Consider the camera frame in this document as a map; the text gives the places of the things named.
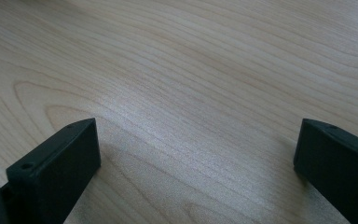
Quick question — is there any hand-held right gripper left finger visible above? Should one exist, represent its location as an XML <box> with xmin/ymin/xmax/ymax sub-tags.
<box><xmin>6</xmin><ymin>117</ymin><xmax>102</xmax><ymax>224</ymax></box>

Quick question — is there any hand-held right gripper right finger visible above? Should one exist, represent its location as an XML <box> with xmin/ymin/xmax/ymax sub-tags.
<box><xmin>293</xmin><ymin>118</ymin><xmax>358</xmax><ymax>224</ymax></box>

